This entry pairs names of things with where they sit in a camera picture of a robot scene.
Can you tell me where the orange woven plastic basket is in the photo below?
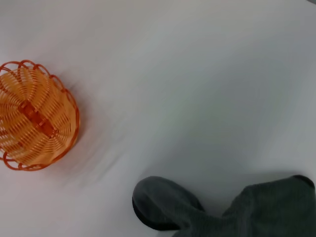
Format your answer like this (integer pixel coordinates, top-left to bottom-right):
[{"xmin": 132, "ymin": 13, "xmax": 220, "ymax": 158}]
[{"xmin": 0, "ymin": 59, "xmax": 81, "ymax": 171}]

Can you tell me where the dark grey towel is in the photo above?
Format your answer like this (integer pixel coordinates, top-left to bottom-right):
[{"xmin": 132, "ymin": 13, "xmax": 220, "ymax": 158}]
[{"xmin": 132, "ymin": 174, "xmax": 316, "ymax": 237}]

